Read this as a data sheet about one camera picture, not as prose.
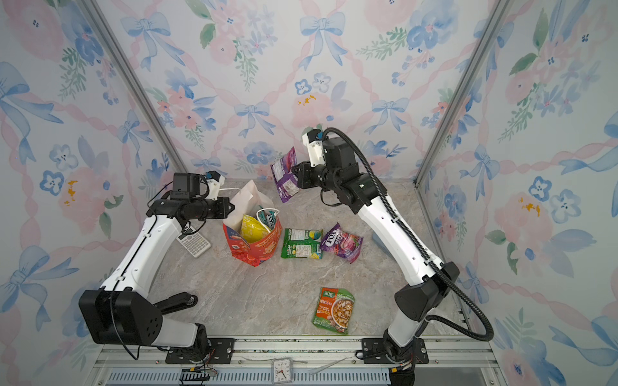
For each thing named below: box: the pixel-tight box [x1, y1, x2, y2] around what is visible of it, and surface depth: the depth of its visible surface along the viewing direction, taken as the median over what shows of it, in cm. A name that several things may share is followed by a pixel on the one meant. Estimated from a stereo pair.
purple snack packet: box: [270, 146, 301, 204], surface depth 75 cm
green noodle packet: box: [312, 287, 355, 335], surface depth 83 cm
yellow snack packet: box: [240, 213, 271, 243], surface depth 84 cm
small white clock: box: [271, 357, 294, 385], surface depth 71 cm
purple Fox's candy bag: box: [320, 221, 364, 264], surface depth 97 cm
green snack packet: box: [280, 228, 324, 259], surface depth 97 cm
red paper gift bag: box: [222, 179, 283, 267], surface depth 85 cm
